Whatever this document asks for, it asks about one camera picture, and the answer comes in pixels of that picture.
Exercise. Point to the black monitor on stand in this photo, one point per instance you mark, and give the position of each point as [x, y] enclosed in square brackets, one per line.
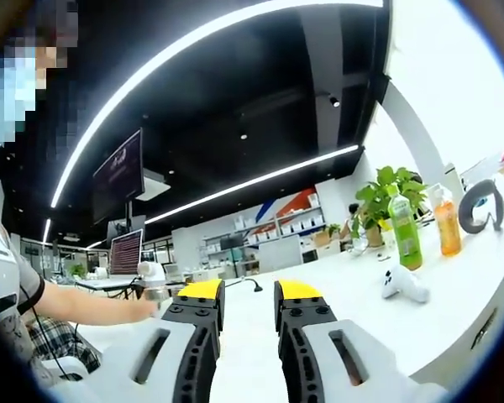
[232, 242]

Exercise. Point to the straight ceiling light strip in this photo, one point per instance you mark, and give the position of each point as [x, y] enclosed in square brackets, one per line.
[252, 183]

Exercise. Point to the green bushy plant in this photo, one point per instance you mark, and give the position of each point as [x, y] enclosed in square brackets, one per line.
[77, 270]

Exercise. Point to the small potted plant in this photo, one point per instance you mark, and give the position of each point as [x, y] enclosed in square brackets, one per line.
[334, 230]

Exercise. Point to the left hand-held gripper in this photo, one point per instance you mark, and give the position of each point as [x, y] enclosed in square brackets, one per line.
[151, 275]

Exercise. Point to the white chest-worn device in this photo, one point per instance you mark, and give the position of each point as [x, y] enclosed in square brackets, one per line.
[0, 273]

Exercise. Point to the curved ceiling light strip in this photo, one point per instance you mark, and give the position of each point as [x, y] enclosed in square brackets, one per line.
[84, 138]

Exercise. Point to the hanging black monitor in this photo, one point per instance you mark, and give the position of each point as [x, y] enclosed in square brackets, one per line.
[117, 176]

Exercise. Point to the grey partition panel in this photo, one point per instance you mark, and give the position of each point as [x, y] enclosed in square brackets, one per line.
[279, 254]

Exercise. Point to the green drink bottle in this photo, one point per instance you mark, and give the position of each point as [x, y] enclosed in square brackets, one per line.
[407, 239]

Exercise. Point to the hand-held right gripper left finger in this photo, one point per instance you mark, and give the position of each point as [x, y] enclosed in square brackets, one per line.
[109, 378]

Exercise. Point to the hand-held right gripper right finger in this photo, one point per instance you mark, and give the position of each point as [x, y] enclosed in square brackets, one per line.
[382, 373]

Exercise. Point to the white handheld controller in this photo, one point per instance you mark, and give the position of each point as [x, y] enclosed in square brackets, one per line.
[407, 287]

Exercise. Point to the shelf with white boxes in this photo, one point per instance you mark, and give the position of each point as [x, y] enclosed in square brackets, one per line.
[298, 226]

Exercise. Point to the small black monitor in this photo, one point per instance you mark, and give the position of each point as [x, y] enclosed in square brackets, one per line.
[117, 228]

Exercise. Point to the short ceiling light strip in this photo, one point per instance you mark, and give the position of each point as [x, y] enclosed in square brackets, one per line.
[46, 231]

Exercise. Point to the ceiling spotlight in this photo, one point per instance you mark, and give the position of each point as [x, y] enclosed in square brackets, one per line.
[335, 101]

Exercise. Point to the orange drink bottle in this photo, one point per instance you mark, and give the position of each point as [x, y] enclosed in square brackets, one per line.
[448, 231]

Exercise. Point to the ceiling air conditioner unit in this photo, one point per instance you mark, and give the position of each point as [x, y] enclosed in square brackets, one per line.
[153, 184]

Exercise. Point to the green potted plant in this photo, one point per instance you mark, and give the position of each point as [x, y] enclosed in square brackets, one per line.
[382, 197]

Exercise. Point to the open laptop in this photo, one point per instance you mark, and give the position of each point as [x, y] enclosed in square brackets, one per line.
[126, 252]

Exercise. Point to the person's patterned grey shirt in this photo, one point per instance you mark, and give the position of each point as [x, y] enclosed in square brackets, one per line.
[29, 277]

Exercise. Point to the cardboard box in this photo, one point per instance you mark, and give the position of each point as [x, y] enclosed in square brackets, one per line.
[323, 239]

